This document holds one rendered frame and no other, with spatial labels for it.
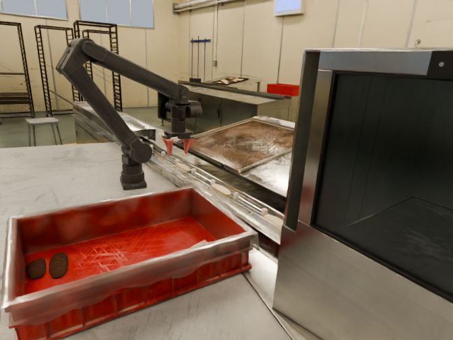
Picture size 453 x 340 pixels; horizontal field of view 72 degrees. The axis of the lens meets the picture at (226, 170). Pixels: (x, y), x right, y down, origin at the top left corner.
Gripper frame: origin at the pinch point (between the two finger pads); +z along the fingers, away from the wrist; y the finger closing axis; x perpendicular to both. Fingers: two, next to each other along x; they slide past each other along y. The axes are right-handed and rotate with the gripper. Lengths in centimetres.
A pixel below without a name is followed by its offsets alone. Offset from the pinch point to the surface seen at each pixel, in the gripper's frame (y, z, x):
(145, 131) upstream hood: 4.6, 0.2, 45.6
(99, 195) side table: -34.3, 10.0, -7.1
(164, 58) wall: 325, -52, 700
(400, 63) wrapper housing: -22, -37, -95
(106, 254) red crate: -43, 10, -45
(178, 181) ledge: -7.6, 6.3, -15.4
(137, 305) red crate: -43, 9, -66
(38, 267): -57, 9, -43
